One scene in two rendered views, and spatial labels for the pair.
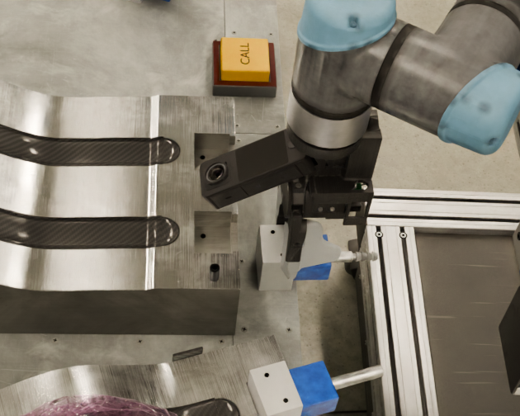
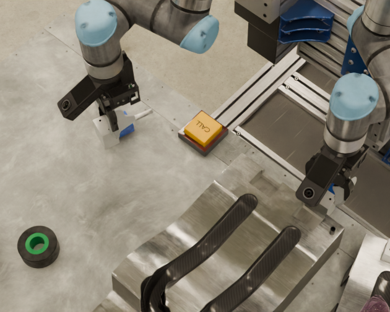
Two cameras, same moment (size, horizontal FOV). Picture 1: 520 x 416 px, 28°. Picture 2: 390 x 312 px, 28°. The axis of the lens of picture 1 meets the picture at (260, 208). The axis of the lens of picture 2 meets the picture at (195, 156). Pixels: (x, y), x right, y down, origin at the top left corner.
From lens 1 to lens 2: 0.83 m
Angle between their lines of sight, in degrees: 22
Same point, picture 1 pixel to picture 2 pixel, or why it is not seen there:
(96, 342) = (298, 300)
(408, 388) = not seen: hidden behind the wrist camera
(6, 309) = not seen: outside the picture
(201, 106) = (236, 168)
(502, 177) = (222, 62)
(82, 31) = (114, 179)
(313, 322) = not seen: hidden behind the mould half
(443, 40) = not seen: outside the picture
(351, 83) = (374, 120)
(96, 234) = (268, 260)
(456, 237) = (257, 112)
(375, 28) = (377, 95)
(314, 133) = (355, 147)
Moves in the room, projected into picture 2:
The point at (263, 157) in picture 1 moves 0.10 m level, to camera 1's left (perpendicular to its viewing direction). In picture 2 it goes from (324, 171) to (285, 202)
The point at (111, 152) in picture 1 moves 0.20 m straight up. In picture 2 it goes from (228, 221) to (229, 171)
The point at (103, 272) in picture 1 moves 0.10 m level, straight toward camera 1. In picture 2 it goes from (293, 271) to (340, 300)
